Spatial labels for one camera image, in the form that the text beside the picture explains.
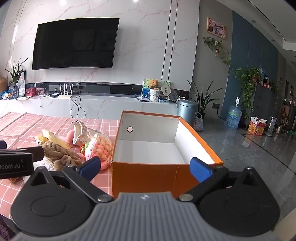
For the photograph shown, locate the woven checkered bag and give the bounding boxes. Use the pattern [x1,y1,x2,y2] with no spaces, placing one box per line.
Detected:
[193,112,205,132]

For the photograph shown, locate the grey metal trash can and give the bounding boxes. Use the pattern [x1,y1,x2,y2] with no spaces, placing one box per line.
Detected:
[177,99,198,127]

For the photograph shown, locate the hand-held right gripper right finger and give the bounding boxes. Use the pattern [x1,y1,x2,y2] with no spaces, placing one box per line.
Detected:
[178,157,263,202]

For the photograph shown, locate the long-leaf potted plant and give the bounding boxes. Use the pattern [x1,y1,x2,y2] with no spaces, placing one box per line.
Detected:
[187,80,224,117]

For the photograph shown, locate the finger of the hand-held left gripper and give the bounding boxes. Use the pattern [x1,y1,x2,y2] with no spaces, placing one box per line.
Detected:
[23,146,45,162]

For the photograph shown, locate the white router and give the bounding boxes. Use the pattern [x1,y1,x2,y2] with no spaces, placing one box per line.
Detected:
[57,83,74,99]

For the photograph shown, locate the grey sideboard cabinet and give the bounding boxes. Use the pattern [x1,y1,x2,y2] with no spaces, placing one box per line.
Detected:
[251,82,278,127]

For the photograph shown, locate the pink crochet toy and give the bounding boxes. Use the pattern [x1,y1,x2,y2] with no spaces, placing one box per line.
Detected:
[84,133,113,170]

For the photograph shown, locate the framed wall picture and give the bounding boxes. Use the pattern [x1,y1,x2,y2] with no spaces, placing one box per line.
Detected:
[206,16,227,40]

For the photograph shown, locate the red gift box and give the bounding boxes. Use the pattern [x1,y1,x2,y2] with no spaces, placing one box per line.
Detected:
[247,117,268,136]

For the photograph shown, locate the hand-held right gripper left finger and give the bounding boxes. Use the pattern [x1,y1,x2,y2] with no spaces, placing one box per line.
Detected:
[30,156,114,204]

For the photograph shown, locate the brown plush toy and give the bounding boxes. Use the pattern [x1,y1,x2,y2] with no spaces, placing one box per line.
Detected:
[41,141,83,172]

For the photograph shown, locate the hanging vine plant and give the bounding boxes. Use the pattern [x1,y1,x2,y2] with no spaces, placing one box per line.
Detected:
[203,36,232,67]

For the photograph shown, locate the pink peach toy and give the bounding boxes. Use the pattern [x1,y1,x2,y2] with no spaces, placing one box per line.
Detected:
[66,130,76,145]

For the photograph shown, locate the orange cardboard box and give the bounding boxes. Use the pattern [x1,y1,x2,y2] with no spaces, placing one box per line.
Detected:
[110,110,224,200]

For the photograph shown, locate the trailing pothos plant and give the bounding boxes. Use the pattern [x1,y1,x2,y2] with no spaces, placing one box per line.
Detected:
[228,67,262,119]

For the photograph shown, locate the blue water bottle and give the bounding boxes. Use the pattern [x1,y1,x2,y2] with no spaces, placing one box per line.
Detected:
[224,97,242,130]

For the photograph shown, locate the white marble television cabinet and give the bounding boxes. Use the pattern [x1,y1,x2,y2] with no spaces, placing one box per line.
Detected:
[0,81,185,120]

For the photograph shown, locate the white cloth glove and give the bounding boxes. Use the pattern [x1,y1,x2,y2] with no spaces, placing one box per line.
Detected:
[73,120,99,147]

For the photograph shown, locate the black cable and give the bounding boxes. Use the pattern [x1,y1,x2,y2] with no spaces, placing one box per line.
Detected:
[70,94,87,119]

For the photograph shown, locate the white paper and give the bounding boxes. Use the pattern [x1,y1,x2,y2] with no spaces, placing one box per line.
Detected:
[32,159,56,172]

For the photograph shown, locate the plant in glass vase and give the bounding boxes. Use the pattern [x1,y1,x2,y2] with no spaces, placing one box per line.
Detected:
[5,57,29,99]

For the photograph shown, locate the black wall television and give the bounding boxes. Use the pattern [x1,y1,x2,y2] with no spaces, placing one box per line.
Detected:
[32,17,120,70]

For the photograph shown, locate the pink checkered tablecloth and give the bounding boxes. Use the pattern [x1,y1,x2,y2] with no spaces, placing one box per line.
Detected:
[0,112,121,210]

